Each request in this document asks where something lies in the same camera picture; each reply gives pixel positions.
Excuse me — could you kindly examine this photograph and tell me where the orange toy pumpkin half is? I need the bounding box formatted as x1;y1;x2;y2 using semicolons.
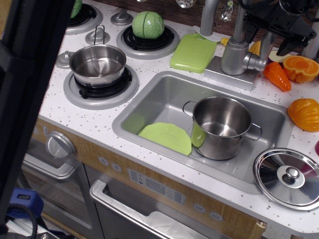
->
287;99;319;132

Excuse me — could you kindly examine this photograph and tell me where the silver toy faucet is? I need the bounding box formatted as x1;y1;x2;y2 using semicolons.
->
204;6;260;91

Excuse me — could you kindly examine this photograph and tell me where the silver oven door handle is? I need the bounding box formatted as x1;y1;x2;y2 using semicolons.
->
23;154;76;183

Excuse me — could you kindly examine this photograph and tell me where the silver faucet lever handle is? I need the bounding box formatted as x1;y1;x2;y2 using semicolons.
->
242;30;276;72

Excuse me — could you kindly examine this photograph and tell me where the tall stainless steel pot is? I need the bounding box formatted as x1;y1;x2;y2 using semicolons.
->
182;96;263;160

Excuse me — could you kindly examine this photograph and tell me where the silver stove knob middle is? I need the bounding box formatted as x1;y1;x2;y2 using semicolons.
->
85;27;110;45

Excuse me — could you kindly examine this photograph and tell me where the purple toy eggplant slice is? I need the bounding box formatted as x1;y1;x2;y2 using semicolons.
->
268;50;291;63

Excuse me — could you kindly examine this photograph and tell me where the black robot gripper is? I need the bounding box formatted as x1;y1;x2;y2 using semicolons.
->
243;0;317;56

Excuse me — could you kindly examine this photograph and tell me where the stove burner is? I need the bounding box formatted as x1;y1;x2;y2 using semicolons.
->
65;3;103;35
116;25;180;60
63;66;139;110

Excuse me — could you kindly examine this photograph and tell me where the hanging silver utensil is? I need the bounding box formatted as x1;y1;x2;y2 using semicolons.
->
220;0;235;22

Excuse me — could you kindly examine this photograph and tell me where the silver stove knob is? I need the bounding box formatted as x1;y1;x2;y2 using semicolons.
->
55;51;74;69
111;9;133;26
85;27;110;45

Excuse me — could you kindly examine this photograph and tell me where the stainless steel pot lid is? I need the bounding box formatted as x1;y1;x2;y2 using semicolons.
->
253;148;319;211

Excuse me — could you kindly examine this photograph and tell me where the silver dishwasher door handle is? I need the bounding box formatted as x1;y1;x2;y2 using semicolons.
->
90;180;206;239

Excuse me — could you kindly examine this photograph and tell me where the orange toy pepper half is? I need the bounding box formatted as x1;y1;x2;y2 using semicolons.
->
283;55;319;83

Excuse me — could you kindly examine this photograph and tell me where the grey toy sink basin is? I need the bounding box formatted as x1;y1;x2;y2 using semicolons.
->
112;71;294;194

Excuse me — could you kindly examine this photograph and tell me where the far left stove burner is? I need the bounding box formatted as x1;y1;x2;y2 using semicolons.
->
65;3;103;35

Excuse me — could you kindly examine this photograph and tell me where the green plastic plate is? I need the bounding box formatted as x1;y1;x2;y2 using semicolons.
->
138;122;192;156

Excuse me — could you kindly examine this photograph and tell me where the hanging slotted spoon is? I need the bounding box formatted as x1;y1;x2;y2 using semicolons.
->
176;0;197;8

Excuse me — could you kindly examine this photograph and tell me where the black camera mount frame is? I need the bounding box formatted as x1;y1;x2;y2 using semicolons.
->
0;0;77;225

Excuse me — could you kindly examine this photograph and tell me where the green toy cabbage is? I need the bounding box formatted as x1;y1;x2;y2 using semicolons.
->
132;11;165;39

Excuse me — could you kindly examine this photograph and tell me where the green plastic cutting board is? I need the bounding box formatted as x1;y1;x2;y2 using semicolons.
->
170;33;217;74

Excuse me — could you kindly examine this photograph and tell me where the back stove burner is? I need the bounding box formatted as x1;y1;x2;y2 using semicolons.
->
116;25;180;60

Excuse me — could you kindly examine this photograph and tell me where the silver stove knob back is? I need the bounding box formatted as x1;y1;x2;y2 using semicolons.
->
111;9;133;26

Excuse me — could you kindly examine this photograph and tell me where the orange toy carrot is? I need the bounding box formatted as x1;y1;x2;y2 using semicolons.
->
263;62;292;92

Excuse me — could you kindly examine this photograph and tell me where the silver oven dial knob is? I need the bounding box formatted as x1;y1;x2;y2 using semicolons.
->
45;130;76;159

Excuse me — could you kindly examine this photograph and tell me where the silver stove knob left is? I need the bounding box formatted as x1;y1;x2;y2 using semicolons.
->
55;51;74;69

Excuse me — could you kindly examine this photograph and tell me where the magenta toy at edge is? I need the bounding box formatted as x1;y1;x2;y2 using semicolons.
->
315;141;319;155

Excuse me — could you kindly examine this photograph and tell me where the blue clamp with cable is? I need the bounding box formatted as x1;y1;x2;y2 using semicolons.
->
6;188;44;239

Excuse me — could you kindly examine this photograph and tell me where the front stove burner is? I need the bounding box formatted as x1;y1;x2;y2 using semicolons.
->
63;66;139;110

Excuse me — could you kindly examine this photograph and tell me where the small stainless steel saucepan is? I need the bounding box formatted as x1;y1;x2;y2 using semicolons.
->
69;25;127;88

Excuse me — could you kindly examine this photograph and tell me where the yellow toy corn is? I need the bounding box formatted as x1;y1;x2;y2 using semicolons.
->
249;40;261;56

